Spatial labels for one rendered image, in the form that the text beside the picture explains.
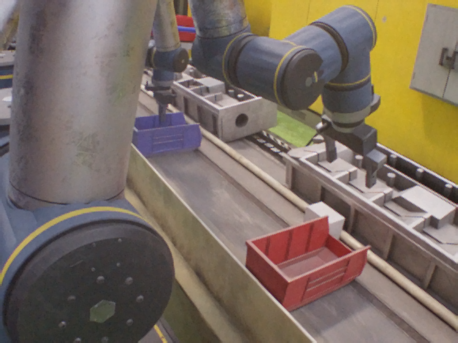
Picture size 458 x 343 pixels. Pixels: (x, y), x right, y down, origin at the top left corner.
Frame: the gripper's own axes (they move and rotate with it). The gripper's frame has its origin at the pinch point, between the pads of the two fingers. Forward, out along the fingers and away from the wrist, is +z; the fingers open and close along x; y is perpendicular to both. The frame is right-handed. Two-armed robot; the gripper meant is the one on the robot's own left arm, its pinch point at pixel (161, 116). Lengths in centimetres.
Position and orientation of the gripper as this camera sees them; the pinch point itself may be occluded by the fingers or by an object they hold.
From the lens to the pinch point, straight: 200.6
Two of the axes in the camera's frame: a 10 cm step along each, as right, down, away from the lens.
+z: -0.9, 8.8, 4.7
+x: -5.2, -4.4, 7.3
